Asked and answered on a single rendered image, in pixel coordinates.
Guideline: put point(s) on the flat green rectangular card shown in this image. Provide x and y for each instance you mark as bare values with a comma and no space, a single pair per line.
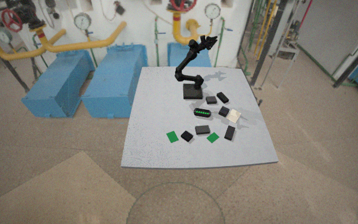
172,136

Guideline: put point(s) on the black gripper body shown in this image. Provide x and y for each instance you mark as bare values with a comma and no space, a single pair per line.
206,45

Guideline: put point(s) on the cream flat square tile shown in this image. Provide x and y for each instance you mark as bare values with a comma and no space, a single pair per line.
233,116

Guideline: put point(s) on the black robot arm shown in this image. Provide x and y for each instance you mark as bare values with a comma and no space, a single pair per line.
191,55

